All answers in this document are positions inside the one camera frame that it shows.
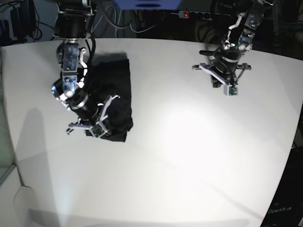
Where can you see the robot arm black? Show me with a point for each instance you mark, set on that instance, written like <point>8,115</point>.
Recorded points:
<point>73,24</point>
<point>239,36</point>

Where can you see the blue box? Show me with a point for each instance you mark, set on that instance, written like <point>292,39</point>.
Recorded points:
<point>147,4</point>

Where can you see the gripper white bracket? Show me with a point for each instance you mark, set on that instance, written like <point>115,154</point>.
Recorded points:
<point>91,115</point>
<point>224,73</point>

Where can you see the black OpenArm equipment case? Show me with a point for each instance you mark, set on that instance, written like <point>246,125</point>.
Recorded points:
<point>286,208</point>

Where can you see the white power strip red switch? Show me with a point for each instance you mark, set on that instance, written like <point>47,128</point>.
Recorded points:
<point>200,15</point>

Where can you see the black power adapter bricks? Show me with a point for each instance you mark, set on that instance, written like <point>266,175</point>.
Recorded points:
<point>23,19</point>

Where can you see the black long-sleeve T-shirt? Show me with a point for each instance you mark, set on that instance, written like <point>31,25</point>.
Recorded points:
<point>109,74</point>

